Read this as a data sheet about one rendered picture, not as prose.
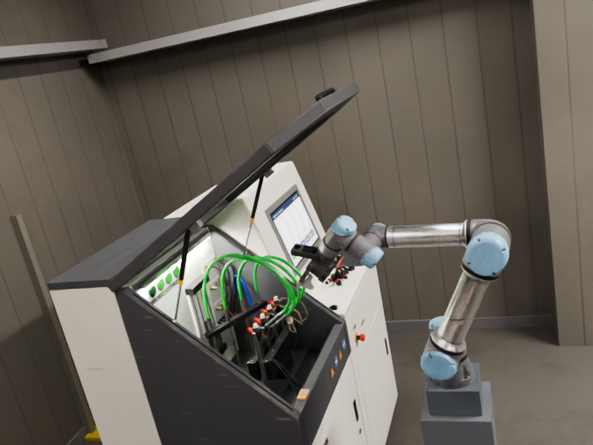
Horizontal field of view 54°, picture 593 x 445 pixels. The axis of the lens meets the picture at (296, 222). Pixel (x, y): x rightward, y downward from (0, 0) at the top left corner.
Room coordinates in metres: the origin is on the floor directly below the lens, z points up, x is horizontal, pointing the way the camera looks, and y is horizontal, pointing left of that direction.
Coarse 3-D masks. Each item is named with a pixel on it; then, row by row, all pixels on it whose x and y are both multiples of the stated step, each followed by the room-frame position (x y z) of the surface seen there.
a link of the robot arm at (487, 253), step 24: (480, 240) 1.56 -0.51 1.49; (504, 240) 1.57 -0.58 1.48; (480, 264) 1.55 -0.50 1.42; (504, 264) 1.53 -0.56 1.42; (456, 288) 1.64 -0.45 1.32; (480, 288) 1.59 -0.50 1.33; (456, 312) 1.62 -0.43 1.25; (432, 336) 1.67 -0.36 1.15; (456, 336) 1.62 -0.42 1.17; (432, 360) 1.63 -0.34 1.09; (456, 360) 1.63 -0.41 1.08
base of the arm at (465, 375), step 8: (464, 360) 1.77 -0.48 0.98; (464, 368) 1.76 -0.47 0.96; (472, 368) 1.78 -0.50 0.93; (456, 376) 1.75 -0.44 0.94; (464, 376) 1.76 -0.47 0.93; (472, 376) 1.76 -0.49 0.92; (440, 384) 1.77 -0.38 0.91; (448, 384) 1.75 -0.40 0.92; (456, 384) 1.74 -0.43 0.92; (464, 384) 1.74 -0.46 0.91
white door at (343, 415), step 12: (348, 360) 2.26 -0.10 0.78; (348, 372) 2.23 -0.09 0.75; (348, 384) 2.20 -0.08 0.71; (336, 396) 2.05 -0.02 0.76; (348, 396) 2.18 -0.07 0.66; (336, 408) 2.03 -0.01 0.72; (348, 408) 2.15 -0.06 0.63; (360, 408) 2.30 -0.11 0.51; (324, 420) 1.88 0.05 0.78; (336, 420) 2.00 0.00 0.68; (348, 420) 2.12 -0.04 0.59; (360, 420) 2.27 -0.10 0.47; (324, 432) 1.86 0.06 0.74; (336, 432) 1.98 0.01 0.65; (348, 432) 2.10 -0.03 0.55; (360, 432) 2.22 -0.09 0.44; (312, 444) 1.75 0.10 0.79; (324, 444) 1.84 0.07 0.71; (336, 444) 1.95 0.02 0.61; (348, 444) 2.07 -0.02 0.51; (360, 444) 2.21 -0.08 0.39
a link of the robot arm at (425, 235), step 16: (432, 224) 1.81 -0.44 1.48; (448, 224) 1.78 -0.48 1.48; (464, 224) 1.74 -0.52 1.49; (480, 224) 1.69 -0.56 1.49; (384, 240) 1.85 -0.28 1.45; (400, 240) 1.82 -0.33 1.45; (416, 240) 1.80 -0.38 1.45; (432, 240) 1.77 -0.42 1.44; (448, 240) 1.75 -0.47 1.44; (464, 240) 1.72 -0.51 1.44
